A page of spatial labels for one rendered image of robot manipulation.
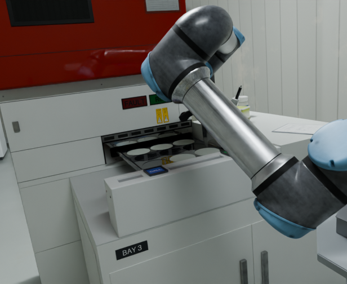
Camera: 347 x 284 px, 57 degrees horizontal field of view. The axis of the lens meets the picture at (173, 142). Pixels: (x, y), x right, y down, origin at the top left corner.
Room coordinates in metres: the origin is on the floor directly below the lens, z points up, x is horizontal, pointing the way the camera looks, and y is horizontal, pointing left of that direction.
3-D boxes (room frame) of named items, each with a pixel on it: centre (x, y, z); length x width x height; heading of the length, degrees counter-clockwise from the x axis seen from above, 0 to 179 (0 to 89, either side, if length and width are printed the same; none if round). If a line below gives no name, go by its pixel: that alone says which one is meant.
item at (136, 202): (0.91, -0.07, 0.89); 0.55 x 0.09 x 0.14; 113
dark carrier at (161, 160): (1.27, 0.01, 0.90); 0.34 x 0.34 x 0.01; 23
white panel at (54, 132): (1.40, 0.28, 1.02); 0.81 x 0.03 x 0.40; 113
